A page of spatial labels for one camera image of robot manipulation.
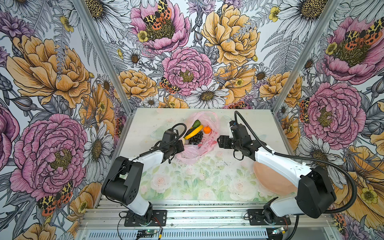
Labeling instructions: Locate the aluminium right corner post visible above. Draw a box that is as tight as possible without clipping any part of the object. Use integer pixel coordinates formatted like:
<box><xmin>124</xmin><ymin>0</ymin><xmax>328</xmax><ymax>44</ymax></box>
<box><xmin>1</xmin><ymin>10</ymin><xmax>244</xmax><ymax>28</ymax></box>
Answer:
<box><xmin>271</xmin><ymin>0</ymin><xmax>341</xmax><ymax>115</ymax></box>

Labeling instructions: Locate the aluminium left corner post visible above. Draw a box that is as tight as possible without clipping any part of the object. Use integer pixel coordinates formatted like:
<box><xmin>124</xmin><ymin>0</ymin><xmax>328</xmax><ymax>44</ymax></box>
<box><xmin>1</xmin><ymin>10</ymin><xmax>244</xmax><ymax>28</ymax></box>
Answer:
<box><xmin>74</xmin><ymin>1</ymin><xmax>134</xmax><ymax>117</ymax></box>

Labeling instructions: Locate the pink round plate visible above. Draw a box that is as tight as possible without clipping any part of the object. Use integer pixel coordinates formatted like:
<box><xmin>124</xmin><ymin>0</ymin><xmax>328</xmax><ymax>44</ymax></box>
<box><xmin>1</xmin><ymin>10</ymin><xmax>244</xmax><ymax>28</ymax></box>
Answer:
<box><xmin>253</xmin><ymin>162</ymin><xmax>298</xmax><ymax>196</ymax></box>

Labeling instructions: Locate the yellow fake banana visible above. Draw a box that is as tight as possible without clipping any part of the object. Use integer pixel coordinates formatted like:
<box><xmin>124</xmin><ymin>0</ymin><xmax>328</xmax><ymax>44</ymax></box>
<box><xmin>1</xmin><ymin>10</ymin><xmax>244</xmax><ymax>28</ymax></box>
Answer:
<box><xmin>184</xmin><ymin>125</ymin><xmax>204</xmax><ymax>140</ymax></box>

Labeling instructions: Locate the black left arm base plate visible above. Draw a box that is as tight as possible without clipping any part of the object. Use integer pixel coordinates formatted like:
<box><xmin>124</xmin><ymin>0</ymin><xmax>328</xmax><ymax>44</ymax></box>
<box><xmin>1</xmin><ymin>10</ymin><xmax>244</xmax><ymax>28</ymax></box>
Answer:
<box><xmin>124</xmin><ymin>210</ymin><xmax>168</xmax><ymax>227</ymax></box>

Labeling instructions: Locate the green circuit board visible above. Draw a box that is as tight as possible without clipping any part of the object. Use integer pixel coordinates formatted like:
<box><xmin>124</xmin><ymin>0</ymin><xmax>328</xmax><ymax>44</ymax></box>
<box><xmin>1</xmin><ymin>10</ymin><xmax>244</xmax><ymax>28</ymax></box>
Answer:
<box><xmin>136</xmin><ymin>230</ymin><xmax>163</xmax><ymax>240</ymax></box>

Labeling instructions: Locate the orange fake orange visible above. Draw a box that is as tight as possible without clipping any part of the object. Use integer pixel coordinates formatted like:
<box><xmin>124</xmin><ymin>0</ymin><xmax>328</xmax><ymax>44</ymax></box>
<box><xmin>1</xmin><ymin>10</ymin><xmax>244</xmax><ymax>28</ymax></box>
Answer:
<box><xmin>203</xmin><ymin>126</ymin><xmax>212</xmax><ymax>135</ymax></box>

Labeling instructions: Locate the aluminium front rail frame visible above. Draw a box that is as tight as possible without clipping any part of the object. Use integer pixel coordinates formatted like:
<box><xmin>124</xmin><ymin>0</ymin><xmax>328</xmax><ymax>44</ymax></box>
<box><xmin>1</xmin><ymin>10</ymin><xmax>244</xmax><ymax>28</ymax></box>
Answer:
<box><xmin>76</xmin><ymin>199</ymin><xmax>340</xmax><ymax>240</ymax></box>

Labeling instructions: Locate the dark green fake avocado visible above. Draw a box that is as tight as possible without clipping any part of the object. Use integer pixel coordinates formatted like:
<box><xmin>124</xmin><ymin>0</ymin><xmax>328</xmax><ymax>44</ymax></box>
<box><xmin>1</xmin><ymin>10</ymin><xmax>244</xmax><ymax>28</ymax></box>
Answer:
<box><xmin>192</xmin><ymin>120</ymin><xmax>201</xmax><ymax>129</ymax></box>

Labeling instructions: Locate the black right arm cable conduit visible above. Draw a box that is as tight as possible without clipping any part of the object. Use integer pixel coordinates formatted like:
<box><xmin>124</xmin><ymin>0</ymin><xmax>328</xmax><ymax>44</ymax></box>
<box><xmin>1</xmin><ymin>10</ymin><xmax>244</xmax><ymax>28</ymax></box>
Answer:
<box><xmin>234</xmin><ymin>110</ymin><xmax>358</xmax><ymax>214</ymax></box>

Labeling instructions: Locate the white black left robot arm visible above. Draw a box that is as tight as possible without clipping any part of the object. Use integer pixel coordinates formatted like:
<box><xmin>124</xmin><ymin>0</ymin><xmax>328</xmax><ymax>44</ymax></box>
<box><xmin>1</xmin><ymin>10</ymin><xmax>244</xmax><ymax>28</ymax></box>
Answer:
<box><xmin>101</xmin><ymin>129</ymin><xmax>184</xmax><ymax>217</ymax></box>

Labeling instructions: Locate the aluminium corner post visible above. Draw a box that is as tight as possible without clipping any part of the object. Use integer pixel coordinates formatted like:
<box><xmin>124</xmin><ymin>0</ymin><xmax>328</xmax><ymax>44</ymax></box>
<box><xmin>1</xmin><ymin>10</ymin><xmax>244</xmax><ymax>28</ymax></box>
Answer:
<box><xmin>74</xmin><ymin>1</ymin><xmax>134</xmax><ymax>117</ymax></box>
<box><xmin>271</xmin><ymin>0</ymin><xmax>341</xmax><ymax>115</ymax></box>

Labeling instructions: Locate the dark fake grape bunch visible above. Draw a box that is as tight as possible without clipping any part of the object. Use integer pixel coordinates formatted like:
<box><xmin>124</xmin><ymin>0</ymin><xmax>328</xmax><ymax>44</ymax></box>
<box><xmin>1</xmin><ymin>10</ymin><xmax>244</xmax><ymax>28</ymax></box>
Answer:
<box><xmin>188</xmin><ymin>131</ymin><xmax>204</xmax><ymax>145</ymax></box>

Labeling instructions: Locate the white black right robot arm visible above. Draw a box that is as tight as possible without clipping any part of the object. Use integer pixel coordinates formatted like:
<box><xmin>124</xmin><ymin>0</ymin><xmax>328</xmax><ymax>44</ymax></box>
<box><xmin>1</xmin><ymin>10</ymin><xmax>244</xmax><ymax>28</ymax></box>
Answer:
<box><xmin>217</xmin><ymin>123</ymin><xmax>337</xmax><ymax>221</ymax></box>

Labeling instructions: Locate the pink printed plastic bag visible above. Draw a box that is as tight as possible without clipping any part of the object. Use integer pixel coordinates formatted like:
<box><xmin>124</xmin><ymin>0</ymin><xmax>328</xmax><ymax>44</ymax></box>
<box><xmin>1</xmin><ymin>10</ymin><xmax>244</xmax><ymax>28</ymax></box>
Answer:
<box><xmin>176</xmin><ymin>111</ymin><xmax>220</xmax><ymax>165</ymax></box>

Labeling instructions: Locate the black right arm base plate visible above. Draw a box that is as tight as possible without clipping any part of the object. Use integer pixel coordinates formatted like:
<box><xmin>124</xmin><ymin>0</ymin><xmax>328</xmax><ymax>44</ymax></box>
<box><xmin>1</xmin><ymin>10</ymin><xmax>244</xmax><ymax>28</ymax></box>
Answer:
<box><xmin>245</xmin><ymin>209</ymin><xmax>292</xmax><ymax>226</ymax></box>

